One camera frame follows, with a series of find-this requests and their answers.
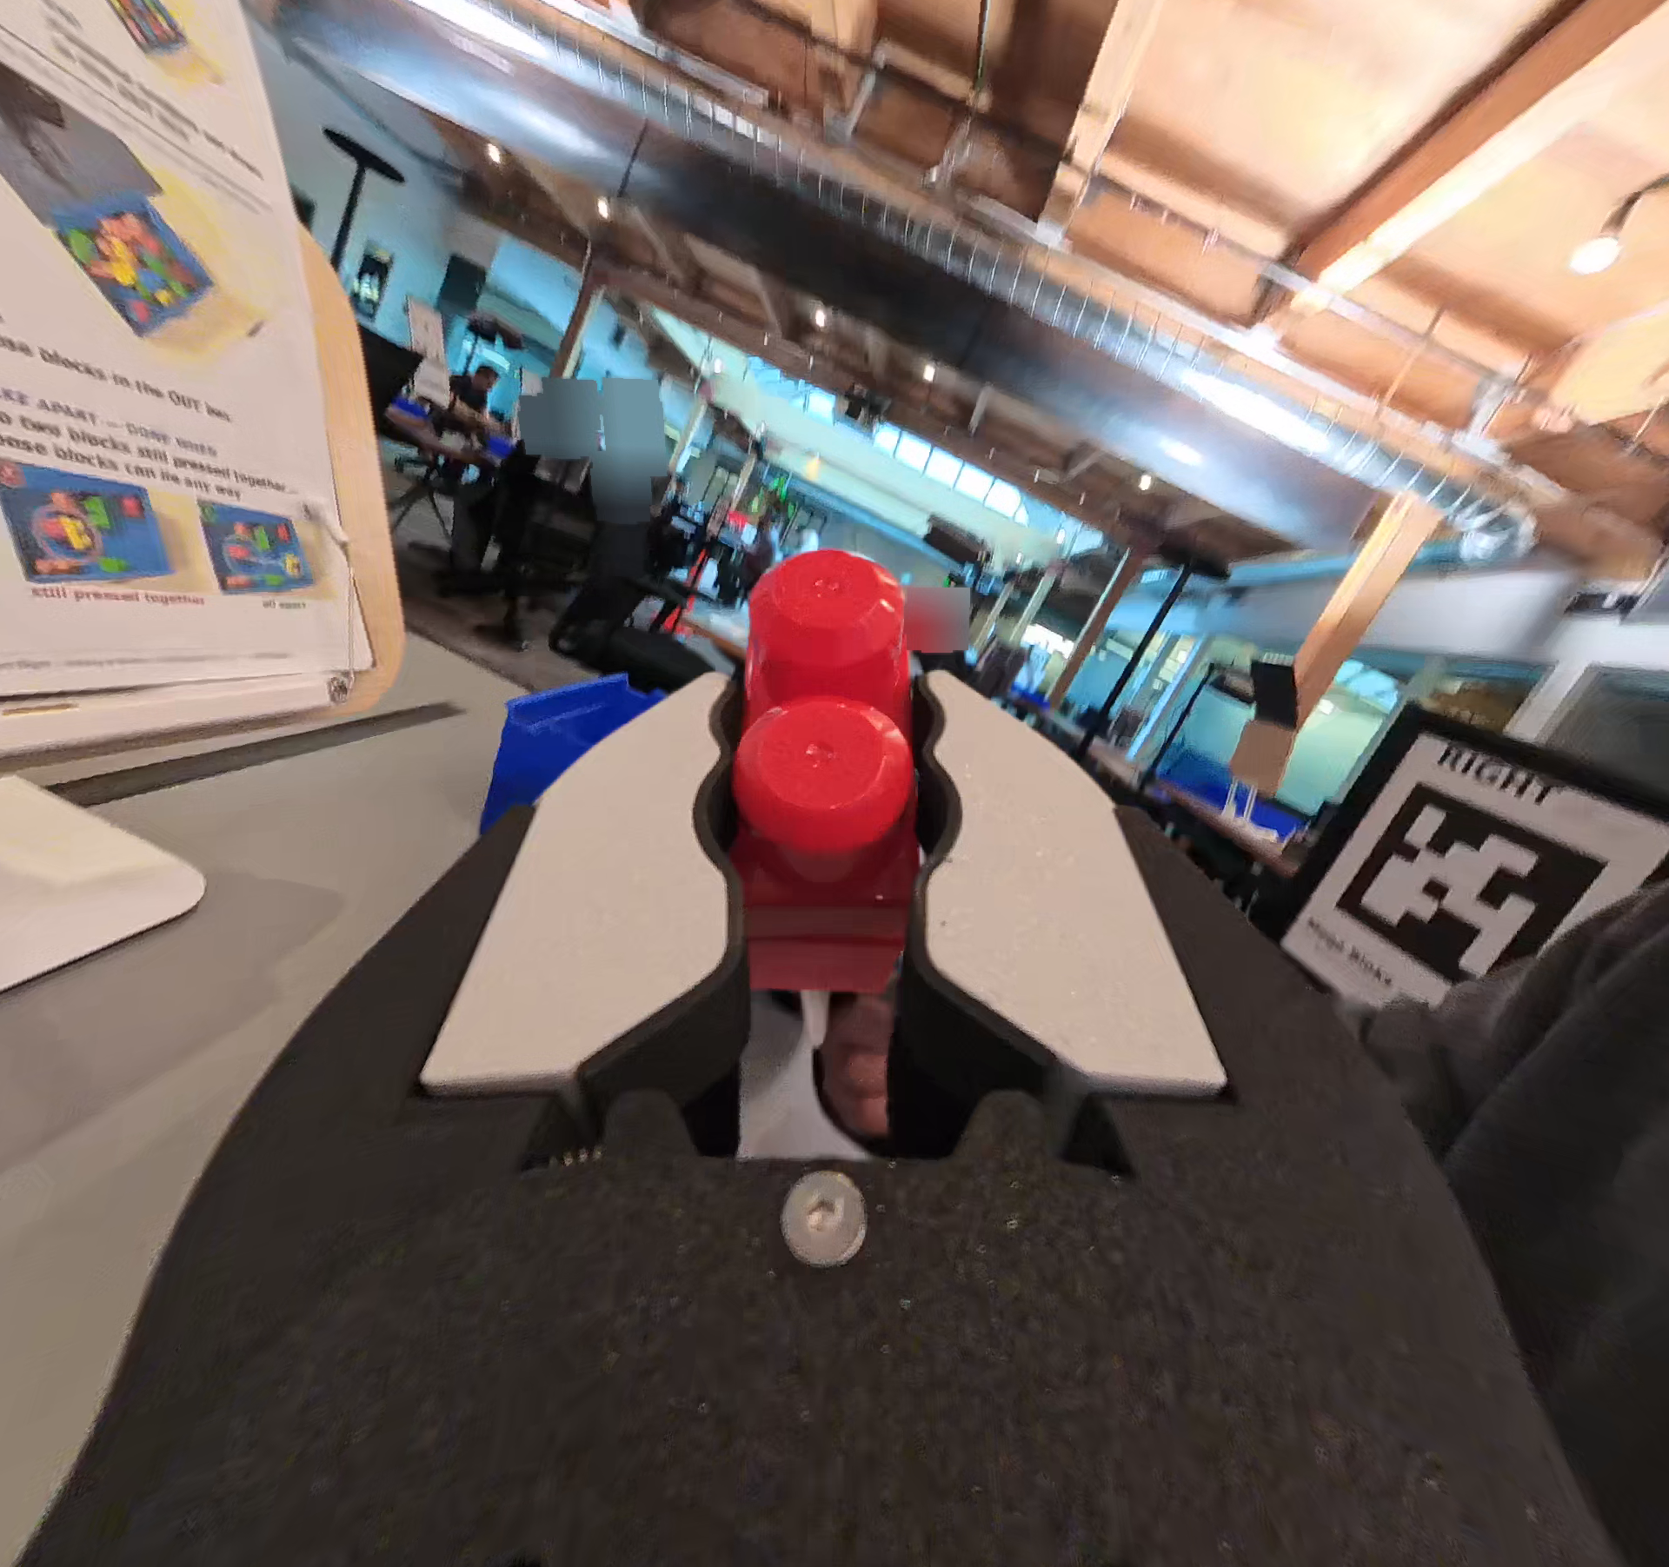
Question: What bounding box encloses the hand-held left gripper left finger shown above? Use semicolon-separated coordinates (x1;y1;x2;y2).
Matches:
418;673;754;1157

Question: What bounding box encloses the blue plastic bin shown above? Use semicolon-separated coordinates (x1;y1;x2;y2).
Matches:
481;673;671;835

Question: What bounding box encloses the red single-stud block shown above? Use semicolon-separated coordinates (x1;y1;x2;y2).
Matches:
747;902;911;993

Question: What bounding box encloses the clear framed instruction sheet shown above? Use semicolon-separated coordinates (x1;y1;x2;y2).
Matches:
0;0;378;752

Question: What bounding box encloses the framed marker sign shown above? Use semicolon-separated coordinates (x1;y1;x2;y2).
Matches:
1278;700;1669;1011

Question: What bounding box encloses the grey desk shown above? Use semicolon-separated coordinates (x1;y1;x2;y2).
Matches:
0;628;680;1543

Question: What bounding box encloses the red two-stud block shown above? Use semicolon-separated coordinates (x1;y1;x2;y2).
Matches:
729;550;924;909

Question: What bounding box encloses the person's right hand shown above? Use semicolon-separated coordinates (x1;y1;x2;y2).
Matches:
819;1000;897;1139

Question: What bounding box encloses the ceiling spotlight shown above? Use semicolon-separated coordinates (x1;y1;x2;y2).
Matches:
1569;175;1669;278

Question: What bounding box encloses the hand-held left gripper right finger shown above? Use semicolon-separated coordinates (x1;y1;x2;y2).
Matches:
899;668;1231;1157

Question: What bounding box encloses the person's dark sweatshirt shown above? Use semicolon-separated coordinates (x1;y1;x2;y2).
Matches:
1357;882;1669;1567

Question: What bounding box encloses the black office chair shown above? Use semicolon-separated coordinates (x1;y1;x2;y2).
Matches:
548;523;718;687

